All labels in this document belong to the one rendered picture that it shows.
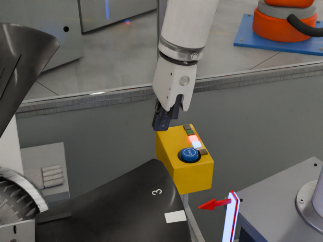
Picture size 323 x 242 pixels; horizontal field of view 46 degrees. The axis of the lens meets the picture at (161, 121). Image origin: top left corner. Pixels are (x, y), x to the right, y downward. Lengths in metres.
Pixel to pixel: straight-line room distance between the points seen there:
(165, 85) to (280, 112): 0.95
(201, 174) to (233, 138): 0.68
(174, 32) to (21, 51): 0.25
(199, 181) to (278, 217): 0.20
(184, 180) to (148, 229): 0.32
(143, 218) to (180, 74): 0.26
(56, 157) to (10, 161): 0.45
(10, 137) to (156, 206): 0.36
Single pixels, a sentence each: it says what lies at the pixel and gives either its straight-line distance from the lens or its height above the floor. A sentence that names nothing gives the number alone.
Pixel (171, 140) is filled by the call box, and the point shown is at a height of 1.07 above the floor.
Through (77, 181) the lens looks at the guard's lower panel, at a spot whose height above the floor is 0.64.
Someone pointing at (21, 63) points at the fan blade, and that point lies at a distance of 0.58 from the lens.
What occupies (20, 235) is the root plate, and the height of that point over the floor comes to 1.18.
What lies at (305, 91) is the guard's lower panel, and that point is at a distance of 1.61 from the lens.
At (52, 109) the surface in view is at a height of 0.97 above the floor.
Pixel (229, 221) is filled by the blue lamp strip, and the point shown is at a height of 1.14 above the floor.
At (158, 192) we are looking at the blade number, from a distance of 0.64.
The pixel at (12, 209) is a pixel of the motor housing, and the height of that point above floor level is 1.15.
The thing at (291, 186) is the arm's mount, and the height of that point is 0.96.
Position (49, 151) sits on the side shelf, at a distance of 1.30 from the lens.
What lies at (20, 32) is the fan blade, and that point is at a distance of 0.61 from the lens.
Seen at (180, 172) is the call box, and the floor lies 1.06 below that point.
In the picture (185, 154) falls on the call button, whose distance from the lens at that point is 0.89.
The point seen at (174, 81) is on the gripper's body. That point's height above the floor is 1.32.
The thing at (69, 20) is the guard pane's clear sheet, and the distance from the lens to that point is 1.19.
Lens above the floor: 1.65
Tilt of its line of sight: 35 degrees down
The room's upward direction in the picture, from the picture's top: straight up
